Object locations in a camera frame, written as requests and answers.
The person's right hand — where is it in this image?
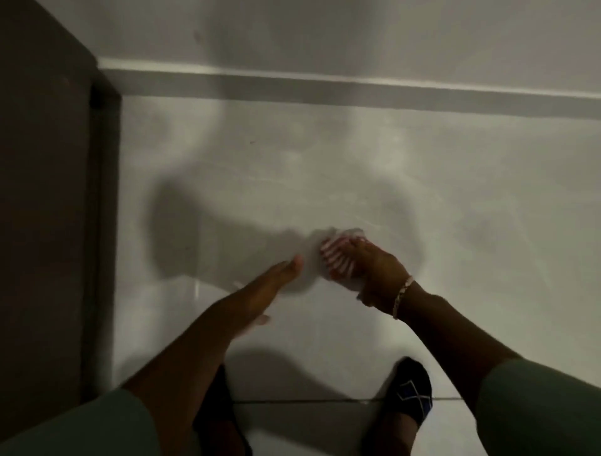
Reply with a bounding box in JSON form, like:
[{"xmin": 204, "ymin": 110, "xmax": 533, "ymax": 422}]
[{"xmin": 321, "ymin": 236, "xmax": 414, "ymax": 316}]

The person's left hand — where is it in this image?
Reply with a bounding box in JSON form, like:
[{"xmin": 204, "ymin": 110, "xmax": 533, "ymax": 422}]
[{"xmin": 212, "ymin": 255, "xmax": 305, "ymax": 338}]

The red white checkered cloth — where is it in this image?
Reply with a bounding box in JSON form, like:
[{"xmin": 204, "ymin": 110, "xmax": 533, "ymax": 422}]
[{"xmin": 319, "ymin": 227, "xmax": 372, "ymax": 293}]

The person's right forearm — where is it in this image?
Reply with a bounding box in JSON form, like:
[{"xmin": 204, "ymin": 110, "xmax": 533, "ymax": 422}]
[{"xmin": 396, "ymin": 281, "xmax": 523, "ymax": 417}]

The person's left forearm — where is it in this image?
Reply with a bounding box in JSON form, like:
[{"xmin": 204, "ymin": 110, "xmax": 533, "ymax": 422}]
[{"xmin": 121, "ymin": 296, "xmax": 241, "ymax": 456}]

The dark right sock foot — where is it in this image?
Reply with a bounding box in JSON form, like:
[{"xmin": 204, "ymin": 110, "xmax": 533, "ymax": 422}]
[{"xmin": 368, "ymin": 356, "xmax": 434, "ymax": 456}]

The dark sock foot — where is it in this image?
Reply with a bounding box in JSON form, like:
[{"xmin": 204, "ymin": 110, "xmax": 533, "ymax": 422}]
[
  {"xmin": 192, "ymin": 364, "xmax": 254, "ymax": 456},
  {"xmin": 368, "ymin": 356, "xmax": 434, "ymax": 456}
]

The dark left sock foot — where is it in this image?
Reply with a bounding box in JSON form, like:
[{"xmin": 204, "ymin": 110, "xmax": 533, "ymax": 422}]
[{"xmin": 192, "ymin": 364, "xmax": 254, "ymax": 456}]

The white baseboard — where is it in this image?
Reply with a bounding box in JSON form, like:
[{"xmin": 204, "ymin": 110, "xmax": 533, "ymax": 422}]
[{"xmin": 95, "ymin": 57, "xmax": 601, "ymax": 122}]

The green long sleeve shirt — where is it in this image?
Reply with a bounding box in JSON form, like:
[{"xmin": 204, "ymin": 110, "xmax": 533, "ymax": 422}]
[{"xmin": 0, "ymin": 358, "xmax": 601, "ymax": 456}]

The beaded bracelet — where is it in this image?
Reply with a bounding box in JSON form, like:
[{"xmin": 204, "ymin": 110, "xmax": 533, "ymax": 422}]
[{"xmin": 391, "ymin": 275, "xmax": 416, "ymax": 321}]

